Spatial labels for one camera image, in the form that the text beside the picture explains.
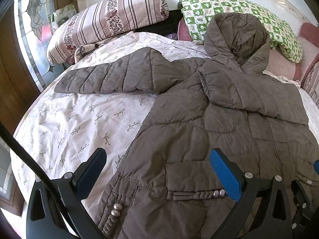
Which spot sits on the floral cloth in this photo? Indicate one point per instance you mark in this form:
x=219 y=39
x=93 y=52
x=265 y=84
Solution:
x=82 y=51

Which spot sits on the wooden door frame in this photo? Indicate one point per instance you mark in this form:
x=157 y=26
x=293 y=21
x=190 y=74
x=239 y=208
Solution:
x=12 y=74

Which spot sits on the grey-brown hooded puffer jacket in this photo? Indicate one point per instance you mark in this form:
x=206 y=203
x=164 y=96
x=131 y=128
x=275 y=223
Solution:
x=187 y=129

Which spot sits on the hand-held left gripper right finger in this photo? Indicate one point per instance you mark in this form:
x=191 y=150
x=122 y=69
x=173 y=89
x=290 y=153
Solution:
x=224 y=174

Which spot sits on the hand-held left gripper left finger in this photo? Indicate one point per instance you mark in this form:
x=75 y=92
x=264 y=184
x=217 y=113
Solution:
x=92 y=169

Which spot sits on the stained glass window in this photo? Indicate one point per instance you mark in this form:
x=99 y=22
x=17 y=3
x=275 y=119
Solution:
x=35 y=17

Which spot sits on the white leaf-print bed sheet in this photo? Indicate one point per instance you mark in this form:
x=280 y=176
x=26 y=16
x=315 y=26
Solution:
x=74 y=119

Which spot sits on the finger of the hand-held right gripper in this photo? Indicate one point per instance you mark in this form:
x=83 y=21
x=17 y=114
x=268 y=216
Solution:
x=302 y=204
x=317 y=168

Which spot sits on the green checked pillow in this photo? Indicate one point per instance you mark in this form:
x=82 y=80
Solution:
x=211 y=7

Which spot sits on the pale patterned bag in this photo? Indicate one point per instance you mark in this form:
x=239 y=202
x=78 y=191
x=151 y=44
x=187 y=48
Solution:
x=66 y=15

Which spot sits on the dark cloth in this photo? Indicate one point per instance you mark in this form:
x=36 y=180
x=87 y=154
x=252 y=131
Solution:
x=172 y=22

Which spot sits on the striped floral pillow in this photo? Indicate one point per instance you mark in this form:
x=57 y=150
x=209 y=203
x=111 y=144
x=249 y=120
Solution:
x=112 y=12
x=312 y=79

